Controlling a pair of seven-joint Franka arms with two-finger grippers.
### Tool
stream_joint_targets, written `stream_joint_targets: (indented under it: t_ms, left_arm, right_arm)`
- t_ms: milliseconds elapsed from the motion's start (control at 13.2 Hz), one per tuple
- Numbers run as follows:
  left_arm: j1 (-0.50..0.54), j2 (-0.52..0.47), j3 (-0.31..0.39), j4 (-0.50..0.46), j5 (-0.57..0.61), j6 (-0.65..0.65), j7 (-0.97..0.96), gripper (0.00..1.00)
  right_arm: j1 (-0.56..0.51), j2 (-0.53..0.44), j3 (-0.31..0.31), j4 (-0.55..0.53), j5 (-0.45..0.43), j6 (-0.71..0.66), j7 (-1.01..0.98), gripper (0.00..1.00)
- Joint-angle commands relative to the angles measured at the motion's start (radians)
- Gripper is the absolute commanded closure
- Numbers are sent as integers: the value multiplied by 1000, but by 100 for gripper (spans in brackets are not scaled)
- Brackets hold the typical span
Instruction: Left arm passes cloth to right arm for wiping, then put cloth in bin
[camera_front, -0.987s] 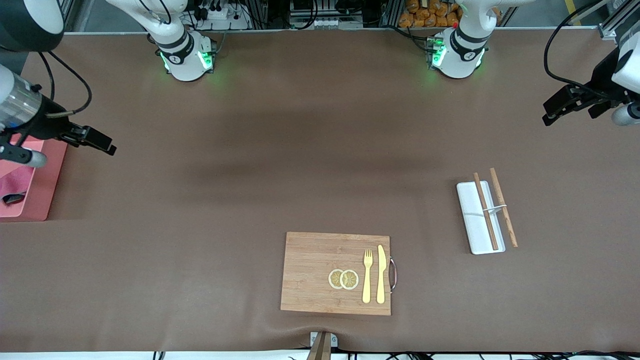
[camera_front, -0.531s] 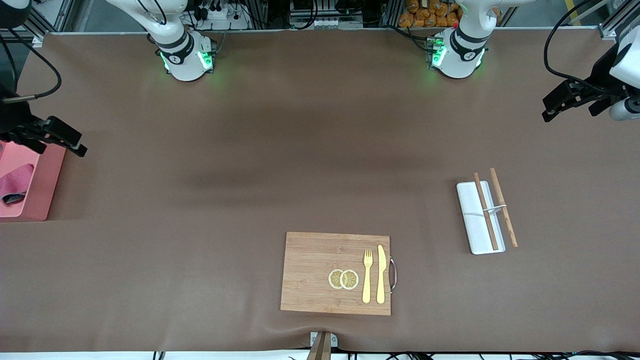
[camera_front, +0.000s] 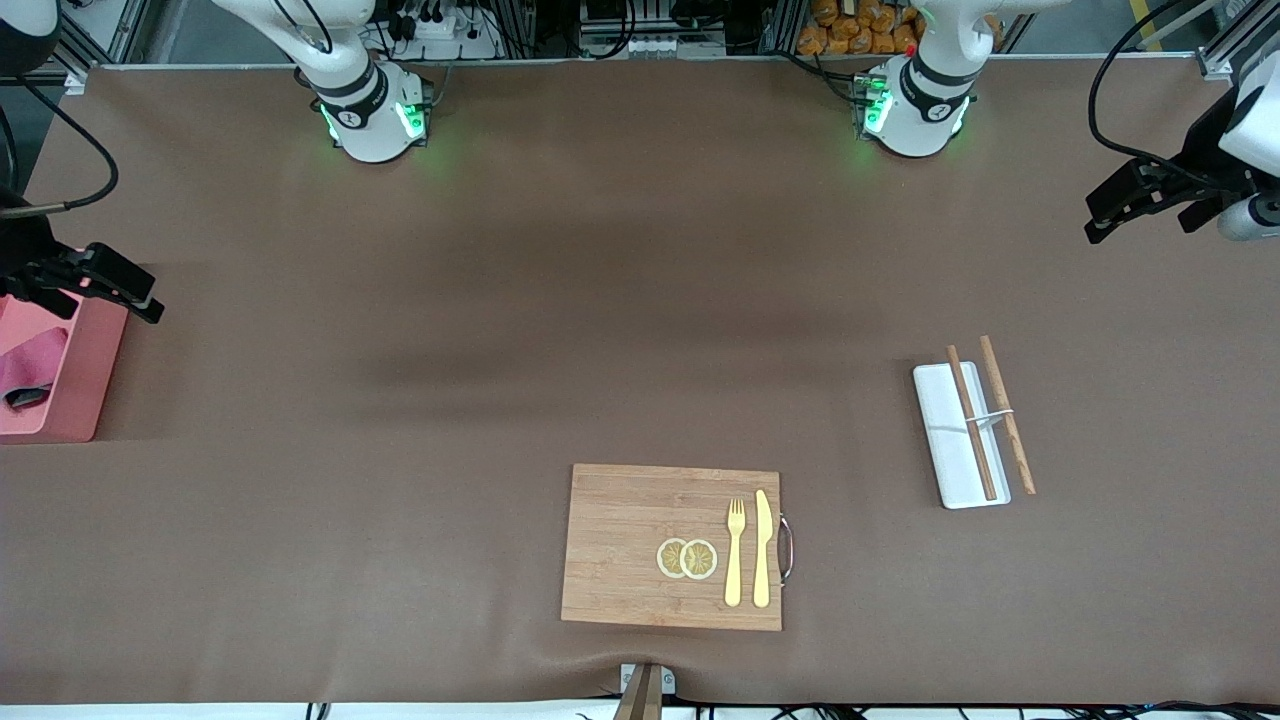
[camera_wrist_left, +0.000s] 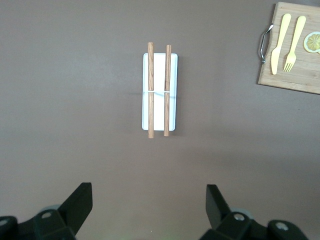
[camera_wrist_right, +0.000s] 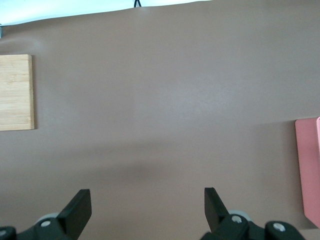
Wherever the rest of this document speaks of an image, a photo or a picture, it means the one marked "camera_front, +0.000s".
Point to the pink microfibre cloth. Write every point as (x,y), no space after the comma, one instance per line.
(35,360)

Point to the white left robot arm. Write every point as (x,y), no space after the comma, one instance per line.
(915,110)

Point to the light wooden chopstick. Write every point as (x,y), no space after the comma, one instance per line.
(1005,410)

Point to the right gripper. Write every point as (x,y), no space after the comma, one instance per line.
(22,246)

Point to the thin white chopstick band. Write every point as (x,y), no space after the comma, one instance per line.
(992,417)

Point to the front camera mount bracket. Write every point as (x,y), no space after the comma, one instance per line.
(643,690)

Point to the orange snack bag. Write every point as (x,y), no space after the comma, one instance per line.
(855,28)

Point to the aluminium frame post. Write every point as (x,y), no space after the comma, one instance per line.
(90,55)
(1225,45)

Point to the yellow plastic fork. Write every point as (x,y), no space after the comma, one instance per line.
(735,560)

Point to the bamboo cutting board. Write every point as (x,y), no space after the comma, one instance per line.
(630,520)

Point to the yellow plastic knife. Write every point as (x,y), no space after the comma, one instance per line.
(762,550)

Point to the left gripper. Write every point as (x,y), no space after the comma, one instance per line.
(1203,150)

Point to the white rectangular tray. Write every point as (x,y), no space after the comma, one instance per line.
(945,430)

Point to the long white power strip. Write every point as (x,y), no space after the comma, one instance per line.
(650,46)

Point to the lemon slice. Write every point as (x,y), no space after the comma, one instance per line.
(700,559)
(668,557)

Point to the pink plastic bin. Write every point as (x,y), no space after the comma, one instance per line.
(85,380)

